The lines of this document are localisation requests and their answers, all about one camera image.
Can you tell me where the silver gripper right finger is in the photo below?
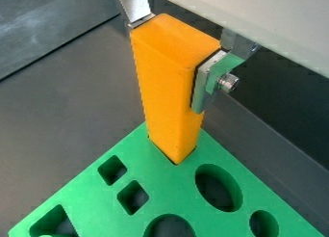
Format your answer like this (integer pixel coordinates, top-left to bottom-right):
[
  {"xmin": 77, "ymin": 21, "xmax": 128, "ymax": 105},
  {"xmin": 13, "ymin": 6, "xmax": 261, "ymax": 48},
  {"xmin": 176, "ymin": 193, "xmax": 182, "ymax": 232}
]
[{"xmin": 190, "ymin": 28, "xmax": 260, "ymax": 114}]

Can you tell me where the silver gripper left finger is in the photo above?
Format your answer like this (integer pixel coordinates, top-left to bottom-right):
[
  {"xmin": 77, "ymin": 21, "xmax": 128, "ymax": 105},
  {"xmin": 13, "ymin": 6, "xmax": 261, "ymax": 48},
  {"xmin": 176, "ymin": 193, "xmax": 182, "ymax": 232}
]
[{"xmin": 118, "ymin": 0, "xmax": 154, "ymax": 28}]

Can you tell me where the orange rectangular block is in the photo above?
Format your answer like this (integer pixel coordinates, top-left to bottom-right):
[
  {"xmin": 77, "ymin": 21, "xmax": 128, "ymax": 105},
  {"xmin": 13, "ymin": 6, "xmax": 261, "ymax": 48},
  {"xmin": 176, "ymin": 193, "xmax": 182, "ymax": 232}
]
[{"xmin": 129, "ymin": 13, "xmax": 220, "ymax": 164}]

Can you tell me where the green shape sorter board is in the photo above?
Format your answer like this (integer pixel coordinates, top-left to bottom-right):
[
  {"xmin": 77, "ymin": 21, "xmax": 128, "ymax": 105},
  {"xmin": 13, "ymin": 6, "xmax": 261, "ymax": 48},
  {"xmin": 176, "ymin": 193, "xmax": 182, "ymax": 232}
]
[{"xmin": 8, "ymin": 125, "xmax": 325, "ymax": 237}]

